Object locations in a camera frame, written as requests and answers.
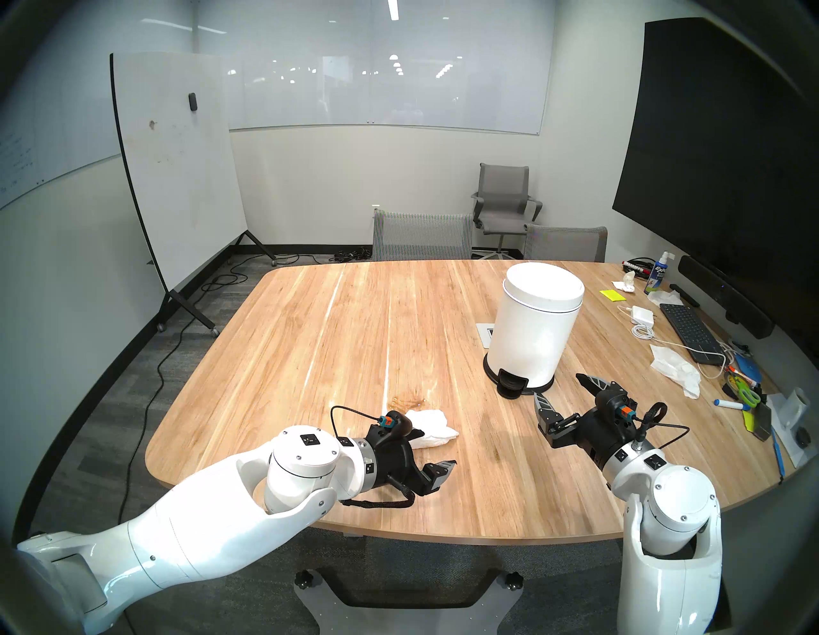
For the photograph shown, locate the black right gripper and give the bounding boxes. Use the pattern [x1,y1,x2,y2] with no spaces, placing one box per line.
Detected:
[533,371,640,471]

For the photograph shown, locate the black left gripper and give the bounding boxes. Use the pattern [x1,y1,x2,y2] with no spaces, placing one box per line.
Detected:
[366,428,458,499]

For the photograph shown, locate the white wiping tissue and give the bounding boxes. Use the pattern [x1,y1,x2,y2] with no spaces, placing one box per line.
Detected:
[406,410,460,450]

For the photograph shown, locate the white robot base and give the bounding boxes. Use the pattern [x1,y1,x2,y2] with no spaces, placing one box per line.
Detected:
[293,567,524,635]

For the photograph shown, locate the large crumpled white tissue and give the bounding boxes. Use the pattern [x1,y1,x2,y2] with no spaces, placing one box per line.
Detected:
[649,344,703,399]

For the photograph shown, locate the white pedal trash can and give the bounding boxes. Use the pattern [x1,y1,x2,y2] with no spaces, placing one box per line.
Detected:
[483,261,585,400]

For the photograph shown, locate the black keyboard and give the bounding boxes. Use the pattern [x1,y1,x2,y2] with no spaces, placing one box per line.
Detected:
[659,303,727,366]

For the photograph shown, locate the whiteboard cleaner spray bottle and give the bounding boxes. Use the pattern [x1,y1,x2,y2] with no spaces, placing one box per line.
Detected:
[644,251,676,295]

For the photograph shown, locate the grey fabric-back chair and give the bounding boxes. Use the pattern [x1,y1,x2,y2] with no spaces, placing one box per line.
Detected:
[523,224,608,263]

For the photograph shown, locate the black video soundbar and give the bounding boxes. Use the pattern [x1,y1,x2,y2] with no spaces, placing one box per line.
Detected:
[677,255,775,340]

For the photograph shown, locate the black and yellow block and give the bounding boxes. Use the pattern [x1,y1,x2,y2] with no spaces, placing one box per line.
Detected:
[742,403,773,442]

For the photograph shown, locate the grey swivel office chair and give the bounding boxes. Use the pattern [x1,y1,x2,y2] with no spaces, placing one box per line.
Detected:
[472,163,543,260]

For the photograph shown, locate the grey mesh-back chair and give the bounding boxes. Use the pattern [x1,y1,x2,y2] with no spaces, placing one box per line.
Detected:
[372,208,474,261]

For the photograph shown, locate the white mug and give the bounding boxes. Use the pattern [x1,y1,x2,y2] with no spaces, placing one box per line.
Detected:
[786,387,812,431]

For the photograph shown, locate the rolling whiteboard on stand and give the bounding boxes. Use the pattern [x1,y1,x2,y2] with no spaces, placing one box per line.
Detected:
[110,52,279,337]

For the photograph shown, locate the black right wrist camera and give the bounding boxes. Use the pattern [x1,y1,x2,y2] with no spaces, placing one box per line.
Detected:
[595,382,638,424]

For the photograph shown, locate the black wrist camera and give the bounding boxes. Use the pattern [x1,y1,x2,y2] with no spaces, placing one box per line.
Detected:
[376,411,415,444]
[595,382,638,424]

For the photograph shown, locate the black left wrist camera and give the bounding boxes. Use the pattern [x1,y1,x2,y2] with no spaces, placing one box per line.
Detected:
[376,411,415,444]

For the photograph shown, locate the black left gripper loop cable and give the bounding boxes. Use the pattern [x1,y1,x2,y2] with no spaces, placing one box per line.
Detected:
[339,479,415,510]

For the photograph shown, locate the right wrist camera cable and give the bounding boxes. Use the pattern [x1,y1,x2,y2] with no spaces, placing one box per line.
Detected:
[633,401,692,449]

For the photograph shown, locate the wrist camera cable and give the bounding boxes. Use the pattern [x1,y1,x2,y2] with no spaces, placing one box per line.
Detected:
[330,405,385,437]
[633,401,692,449]

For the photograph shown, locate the white charger cable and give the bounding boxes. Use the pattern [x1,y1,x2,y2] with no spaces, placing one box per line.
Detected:
[617,305,736,380]

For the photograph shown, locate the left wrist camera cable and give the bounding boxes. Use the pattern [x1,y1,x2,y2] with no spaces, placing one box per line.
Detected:
[330,405,385,437]

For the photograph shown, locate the green handled scissors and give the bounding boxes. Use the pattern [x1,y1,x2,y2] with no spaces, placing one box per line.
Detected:
[726,373,762,410]

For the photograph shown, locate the long black power cable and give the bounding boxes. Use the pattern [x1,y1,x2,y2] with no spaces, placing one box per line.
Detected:
[117,251,301,526]

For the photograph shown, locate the large black wall screen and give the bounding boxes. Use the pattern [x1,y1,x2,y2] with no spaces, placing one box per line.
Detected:
[612,17,819,359]

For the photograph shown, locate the glass wall board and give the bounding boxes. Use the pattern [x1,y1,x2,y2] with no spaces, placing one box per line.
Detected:
[192,0,556,135]

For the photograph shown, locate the wall whiteboard with handwriting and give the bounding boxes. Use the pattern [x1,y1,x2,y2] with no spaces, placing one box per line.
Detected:
[0,64,122,211]

